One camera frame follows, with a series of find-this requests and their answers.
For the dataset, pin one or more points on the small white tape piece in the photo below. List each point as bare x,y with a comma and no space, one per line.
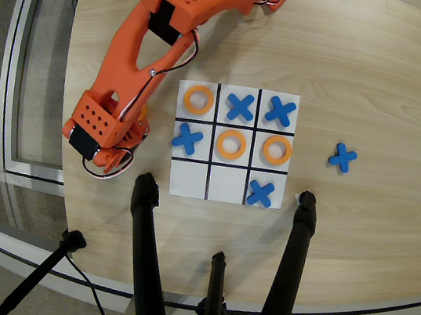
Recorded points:
297,196

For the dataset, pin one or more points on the thin black stand leg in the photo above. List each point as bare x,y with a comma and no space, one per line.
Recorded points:
43,271

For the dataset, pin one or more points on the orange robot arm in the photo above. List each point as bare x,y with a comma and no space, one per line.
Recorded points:
166,28

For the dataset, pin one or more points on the blue foam cross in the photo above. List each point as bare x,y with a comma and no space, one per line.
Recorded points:
240,107
342,157
280,112
187,138
260,193

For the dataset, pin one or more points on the white tic-tac-toe board sheet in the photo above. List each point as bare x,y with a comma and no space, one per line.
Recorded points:
232,145

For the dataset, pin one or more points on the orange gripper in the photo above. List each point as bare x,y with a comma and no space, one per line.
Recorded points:
114,160

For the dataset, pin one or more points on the short black tripod leg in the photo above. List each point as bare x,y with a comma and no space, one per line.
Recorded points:
214,297

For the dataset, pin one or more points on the grey metal partition frame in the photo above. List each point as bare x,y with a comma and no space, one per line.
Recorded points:
10,76

